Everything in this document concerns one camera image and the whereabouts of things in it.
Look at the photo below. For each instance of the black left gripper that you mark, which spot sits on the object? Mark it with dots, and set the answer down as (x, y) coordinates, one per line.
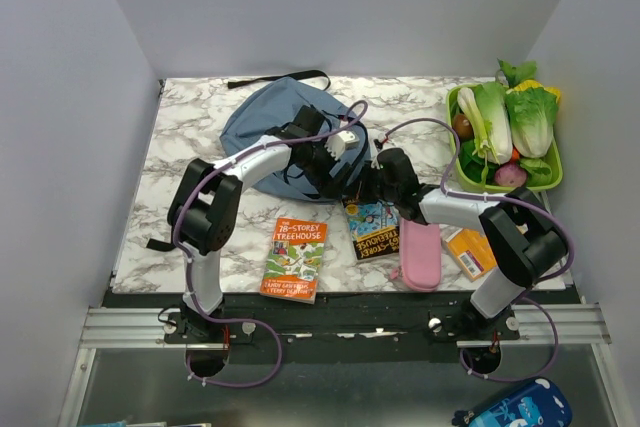
(327, 185)

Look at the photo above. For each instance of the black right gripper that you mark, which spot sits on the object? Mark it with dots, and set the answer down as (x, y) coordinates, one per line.
(362, 193)

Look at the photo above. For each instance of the black storey treehouse book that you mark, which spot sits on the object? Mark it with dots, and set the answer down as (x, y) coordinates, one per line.
(374, 228)

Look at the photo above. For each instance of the blue student backpack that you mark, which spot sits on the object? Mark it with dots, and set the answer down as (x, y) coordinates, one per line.
(274, 105)

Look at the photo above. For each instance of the orange storey treehouse book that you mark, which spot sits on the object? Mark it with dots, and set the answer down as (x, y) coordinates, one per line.
(294, 260)

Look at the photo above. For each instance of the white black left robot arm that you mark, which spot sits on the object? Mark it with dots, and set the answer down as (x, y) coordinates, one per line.
(204, 210)

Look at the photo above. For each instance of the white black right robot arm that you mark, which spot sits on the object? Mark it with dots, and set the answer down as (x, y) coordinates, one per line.
(525, 239)

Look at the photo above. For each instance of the pink pencil case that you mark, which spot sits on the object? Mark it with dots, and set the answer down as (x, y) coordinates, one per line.
(420, 264)

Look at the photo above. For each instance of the green plastic vegetable basket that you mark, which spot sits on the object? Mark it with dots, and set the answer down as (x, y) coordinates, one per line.
(477, 175)

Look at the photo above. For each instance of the brown mushroom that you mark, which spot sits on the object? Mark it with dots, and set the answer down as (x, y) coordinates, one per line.
(463, 127)

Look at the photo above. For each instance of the orange notebook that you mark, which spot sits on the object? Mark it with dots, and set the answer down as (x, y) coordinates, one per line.
(471, 252)

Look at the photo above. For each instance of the white green leek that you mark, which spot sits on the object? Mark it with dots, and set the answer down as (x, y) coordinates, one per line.
(468, 106)

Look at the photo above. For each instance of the purple red onion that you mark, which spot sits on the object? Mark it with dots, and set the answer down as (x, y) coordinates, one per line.
(510, 175)

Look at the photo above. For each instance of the left napa cabbage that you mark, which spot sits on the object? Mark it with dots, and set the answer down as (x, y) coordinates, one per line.
(490, 100)

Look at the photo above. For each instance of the napa cabbage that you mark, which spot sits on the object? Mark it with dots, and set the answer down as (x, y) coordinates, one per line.
(532, 115)
(490, 100)

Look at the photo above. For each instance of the right napa cabbage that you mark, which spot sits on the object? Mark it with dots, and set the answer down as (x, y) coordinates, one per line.
(532, 115)

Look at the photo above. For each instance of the green leafy lettuce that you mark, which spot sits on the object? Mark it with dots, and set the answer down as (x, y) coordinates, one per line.
(516, 74)

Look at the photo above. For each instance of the yellow corn cob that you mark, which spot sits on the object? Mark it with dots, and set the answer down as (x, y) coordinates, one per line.
(534, 84)

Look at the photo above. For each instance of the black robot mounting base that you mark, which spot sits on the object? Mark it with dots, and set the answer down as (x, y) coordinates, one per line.
(338, 328)

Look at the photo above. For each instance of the blue shark pencil case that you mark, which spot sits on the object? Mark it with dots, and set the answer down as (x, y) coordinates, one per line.
(537, 402)

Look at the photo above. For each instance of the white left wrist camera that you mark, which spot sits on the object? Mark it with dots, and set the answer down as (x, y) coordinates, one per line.
(338, 144)

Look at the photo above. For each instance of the aluminium rail frame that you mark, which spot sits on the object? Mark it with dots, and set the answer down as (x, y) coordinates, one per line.
(576, 324)

